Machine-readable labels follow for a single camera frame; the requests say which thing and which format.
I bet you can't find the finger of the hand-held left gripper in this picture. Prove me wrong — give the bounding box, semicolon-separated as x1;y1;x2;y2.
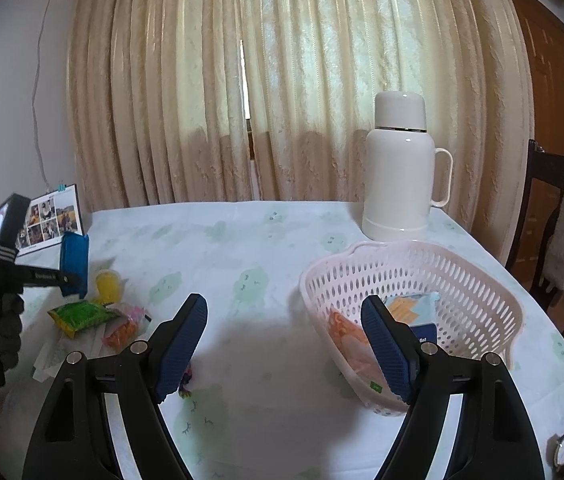
59;231;89;298

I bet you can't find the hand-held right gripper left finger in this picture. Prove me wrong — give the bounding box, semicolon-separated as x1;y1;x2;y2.
22;293;209;480

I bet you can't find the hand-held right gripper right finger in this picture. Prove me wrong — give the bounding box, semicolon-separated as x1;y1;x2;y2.
361;296;545;480

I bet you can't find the yellow jelly cup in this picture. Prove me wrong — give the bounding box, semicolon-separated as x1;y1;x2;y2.
94;269;123;306

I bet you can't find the white plastic perforated basket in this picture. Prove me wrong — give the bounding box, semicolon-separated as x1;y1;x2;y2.
299;240;525;417

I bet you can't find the photo desk calendar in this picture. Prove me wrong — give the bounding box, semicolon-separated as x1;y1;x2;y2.
14;184;84;258

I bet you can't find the small colourful candy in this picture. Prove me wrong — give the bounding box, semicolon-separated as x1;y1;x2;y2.
178;364;195;397

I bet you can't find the dark blue snack packet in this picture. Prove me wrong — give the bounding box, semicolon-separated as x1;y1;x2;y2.
409;324;437;346

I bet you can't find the orange chip packet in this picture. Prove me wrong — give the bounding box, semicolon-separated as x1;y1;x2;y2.
328;307;387;393

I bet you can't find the green snack packet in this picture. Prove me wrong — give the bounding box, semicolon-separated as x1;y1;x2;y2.
47;300;118;339

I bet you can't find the light blue cracker packet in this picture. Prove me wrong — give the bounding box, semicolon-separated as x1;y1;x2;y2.
384;292;440;328

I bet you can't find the clear orange snack packet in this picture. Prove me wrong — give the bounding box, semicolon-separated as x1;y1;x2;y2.
101;320;140;351

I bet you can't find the white paper snack packet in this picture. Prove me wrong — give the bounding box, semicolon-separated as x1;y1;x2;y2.
32;332;108;383

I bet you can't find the white green printed tablecloth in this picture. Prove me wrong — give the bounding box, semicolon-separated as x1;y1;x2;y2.
0;201;564;480

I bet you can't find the white thermos jug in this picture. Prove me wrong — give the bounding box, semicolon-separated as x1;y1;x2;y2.
362;91;454;242

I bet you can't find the round wristwatch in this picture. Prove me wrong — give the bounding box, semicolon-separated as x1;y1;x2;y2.
546;434;564;471

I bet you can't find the beige patterned curtain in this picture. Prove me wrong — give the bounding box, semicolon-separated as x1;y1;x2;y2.
64;0;535;261

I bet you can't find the dark wooden chair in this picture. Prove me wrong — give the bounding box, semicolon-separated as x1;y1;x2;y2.
504;139;564;338

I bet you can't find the brown wooden door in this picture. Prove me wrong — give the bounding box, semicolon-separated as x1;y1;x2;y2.
500;0;564;281

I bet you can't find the grey wall cable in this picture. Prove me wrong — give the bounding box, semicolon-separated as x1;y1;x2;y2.
31;0;61;192

